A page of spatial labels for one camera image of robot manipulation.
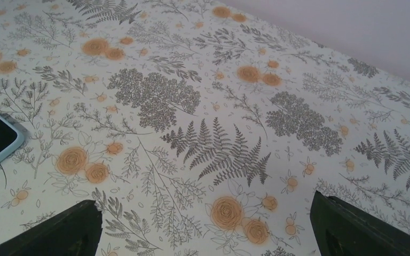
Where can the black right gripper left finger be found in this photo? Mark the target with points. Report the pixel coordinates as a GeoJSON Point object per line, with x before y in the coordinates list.
{"type": "Point", "coordinates": [75, 231]}

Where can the floral patterned table mat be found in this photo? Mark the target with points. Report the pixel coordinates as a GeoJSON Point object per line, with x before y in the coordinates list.
{"type": "Point", "coordinates": [197, 128]}

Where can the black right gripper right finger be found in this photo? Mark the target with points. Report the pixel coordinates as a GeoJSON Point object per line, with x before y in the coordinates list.
{"type": "Point", "coordinates": [343, 229]}

